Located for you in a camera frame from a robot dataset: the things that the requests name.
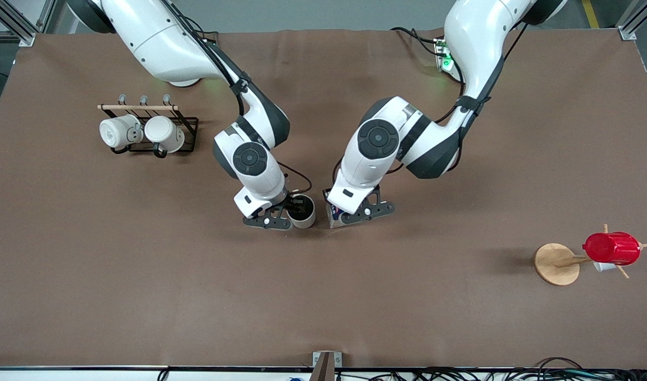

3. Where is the beige mug with grey inside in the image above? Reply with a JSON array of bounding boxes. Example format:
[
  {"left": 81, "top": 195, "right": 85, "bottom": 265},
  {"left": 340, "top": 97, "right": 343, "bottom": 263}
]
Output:
[{"left": 285, "top": 194, "right": 317, "bottom": 229}]

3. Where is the black left base cable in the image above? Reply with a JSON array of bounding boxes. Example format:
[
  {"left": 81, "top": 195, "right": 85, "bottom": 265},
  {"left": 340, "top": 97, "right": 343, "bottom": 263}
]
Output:
[{"left": 390, "top": 26, "right": 447, "bottom": 57}]

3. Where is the black wire mug rack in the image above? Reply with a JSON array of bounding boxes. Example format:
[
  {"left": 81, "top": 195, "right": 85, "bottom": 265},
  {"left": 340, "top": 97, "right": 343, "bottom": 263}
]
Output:
[{"left": 97, "top": 94, "right": 199, "bottom": 158}]

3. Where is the aluminium frame post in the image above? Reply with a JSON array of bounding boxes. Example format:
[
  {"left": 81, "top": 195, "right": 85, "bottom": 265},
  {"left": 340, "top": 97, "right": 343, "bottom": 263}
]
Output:
[
  {"left": 0, "top": 0, "right": 57, "bottom": 47},
  {"left": 617, "top": 0, "right": 647, "bottom": 41}
]

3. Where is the plain white mug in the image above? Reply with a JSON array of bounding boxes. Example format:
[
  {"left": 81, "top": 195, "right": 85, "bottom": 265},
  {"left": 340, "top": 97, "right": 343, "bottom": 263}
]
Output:
[{"left": 144, "top": 116, "right": 186, "bottom": 154}]

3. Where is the grey metal camera bracket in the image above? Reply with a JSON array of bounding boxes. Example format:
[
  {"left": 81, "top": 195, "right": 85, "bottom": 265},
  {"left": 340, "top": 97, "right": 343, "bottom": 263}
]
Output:
[{"left": 312, "top": 351, "right": 343, "bottom": 381}]

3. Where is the brown table cover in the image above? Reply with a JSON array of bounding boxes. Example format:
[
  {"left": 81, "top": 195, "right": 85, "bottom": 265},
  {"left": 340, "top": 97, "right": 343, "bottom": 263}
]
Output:
[{"left": 0, "top": 28, "right": 647, "bottom": 369}]

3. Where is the white mug with grey print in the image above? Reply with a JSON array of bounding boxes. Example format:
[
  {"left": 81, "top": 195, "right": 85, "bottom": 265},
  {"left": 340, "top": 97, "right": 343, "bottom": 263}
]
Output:
[{"left": 100, "top": 114, "right": 144, "bottom": 150}]

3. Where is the wooden mug tree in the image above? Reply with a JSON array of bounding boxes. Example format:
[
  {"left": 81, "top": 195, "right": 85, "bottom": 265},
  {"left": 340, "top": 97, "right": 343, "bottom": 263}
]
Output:
[{"left": 534, "top": 224, "right": 647, "bottom": 287}]

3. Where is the black base cable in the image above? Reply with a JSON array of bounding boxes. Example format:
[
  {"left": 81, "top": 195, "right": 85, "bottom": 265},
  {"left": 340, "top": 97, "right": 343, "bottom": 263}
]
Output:
[
  {"left": 390, "top": 26, "right": 447, "bottom": 57},
  {"left": 183, "top": 15, "right": 219, "bottom": 43}
]

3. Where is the black right base cable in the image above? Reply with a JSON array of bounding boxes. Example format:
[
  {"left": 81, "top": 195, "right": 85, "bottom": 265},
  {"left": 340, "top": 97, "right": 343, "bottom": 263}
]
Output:
[{"left": 183, "top": 15, "right": 219, "bottom": 43}]

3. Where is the blue and white milk carton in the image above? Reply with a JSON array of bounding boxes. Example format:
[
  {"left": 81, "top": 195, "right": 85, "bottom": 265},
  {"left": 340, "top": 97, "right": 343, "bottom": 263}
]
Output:
[{"left": 328, "top": 203, "right": 356, "bottom": 229}]

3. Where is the red plastic cup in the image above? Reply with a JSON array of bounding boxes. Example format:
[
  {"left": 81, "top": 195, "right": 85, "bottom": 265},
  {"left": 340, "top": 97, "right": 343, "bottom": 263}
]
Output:
[{"left": 582, "top": 232, "right": 642, "bottom": 266}]

